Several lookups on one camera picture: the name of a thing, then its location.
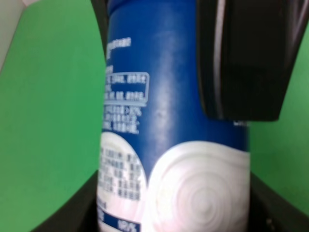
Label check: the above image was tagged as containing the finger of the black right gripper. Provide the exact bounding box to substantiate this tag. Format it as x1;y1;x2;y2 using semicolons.
91;0;109;61
197;0;307;121

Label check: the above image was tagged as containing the blue and white yogurt bottle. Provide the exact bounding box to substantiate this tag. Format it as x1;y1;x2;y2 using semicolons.
97;0;250;232

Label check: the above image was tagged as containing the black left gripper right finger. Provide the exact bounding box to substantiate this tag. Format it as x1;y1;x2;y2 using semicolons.
248;173;309;232

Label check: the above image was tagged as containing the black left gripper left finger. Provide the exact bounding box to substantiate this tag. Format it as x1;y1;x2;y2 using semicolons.
32;171;98;232

